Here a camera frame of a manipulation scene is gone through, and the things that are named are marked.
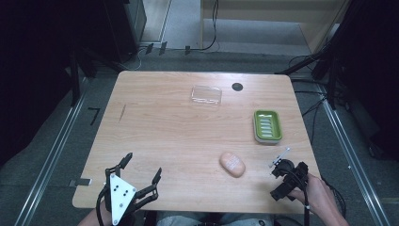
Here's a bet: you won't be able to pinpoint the green soap dish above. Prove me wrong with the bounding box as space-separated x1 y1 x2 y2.
252 108 283 146

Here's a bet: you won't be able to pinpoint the light wooden furniture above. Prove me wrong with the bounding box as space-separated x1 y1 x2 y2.
199 0 352 55

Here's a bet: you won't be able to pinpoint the person's left hand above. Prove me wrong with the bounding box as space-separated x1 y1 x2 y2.
93 207 113 226

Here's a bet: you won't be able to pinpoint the person's grey trousers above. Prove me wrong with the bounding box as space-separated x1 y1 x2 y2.
155 211 275 226

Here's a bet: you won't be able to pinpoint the black metal stand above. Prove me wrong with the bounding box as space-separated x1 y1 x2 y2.
64 37 98 107

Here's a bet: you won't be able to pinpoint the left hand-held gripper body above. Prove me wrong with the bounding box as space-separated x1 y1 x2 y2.
103 173 138 226

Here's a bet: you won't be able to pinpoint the pink soap bar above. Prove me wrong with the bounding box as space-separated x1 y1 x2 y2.
218 152 247 179

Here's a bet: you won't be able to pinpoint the black stand legs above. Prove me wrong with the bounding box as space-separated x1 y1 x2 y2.
275 18 343 111

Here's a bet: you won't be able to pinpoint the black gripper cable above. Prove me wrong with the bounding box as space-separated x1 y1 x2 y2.
280 169 312 226
95 186 107 226

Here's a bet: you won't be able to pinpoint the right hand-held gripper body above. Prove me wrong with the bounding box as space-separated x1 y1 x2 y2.
268 146 311 193

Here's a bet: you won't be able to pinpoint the black hanging cable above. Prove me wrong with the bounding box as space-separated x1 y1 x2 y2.
191 0 220 52

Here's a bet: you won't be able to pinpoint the black floor cables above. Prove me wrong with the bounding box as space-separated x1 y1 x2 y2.
287 55 328 146

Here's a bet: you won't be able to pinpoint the clear plastic lid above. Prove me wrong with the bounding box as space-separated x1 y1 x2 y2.
190 85 223 105

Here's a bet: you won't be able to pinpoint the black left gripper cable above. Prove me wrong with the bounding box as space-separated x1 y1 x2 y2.
95 186 107 226

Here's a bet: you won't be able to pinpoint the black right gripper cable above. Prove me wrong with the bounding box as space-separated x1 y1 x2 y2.
280 169 312 226

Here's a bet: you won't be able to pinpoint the metal floor rail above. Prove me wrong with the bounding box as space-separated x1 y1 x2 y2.
13 76 90 226
316 84 391 226

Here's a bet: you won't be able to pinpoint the dark cabinet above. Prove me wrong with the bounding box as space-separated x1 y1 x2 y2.
73 0 148 64

